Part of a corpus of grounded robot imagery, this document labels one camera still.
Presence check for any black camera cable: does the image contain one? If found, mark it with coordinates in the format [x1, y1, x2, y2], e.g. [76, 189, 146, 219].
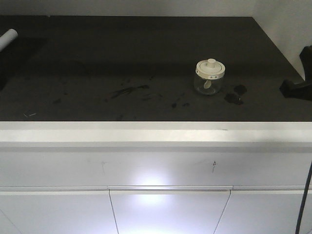
[295, 160, 312, 234]

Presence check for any white base cabinet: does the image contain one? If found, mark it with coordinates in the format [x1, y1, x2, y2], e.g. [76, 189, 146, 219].
[0, 121, 312, 234]

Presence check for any glass jar with white lid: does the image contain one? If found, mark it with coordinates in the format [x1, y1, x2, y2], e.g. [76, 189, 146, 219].
[194, 58, 225, 96]

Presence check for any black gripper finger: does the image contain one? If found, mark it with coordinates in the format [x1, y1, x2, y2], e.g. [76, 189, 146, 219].
[279, 80, 312, 101]
[299, 45, 312, 80]

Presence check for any white rolled paper tube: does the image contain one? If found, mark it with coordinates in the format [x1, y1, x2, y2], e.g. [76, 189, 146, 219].
[0, 29, 18, 51]

